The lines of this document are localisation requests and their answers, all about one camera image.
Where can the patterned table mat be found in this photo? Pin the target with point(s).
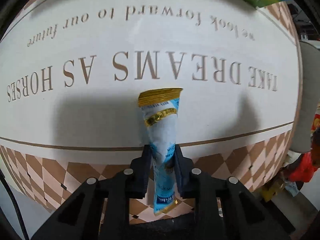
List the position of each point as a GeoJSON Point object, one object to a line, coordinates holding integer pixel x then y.
{"type": "Point", "coordinates": [86, 84]}

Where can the blue yellow snack tube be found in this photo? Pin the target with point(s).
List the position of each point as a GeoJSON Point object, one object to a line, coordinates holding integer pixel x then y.
{"type": "Point", "coordinates": [160, 114]}

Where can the red plastic bag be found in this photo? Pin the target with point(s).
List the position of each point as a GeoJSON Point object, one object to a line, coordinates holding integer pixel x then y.
{"type": "Point", "coordinates": [308, 162]}

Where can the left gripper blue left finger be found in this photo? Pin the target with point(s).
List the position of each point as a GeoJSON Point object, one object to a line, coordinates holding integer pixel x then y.
{"type": "Point", "coordinates": [99, 207]}

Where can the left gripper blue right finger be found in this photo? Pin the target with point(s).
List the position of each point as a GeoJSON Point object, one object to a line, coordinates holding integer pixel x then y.
{"type": "Point", "coordinates": [224, 208]}

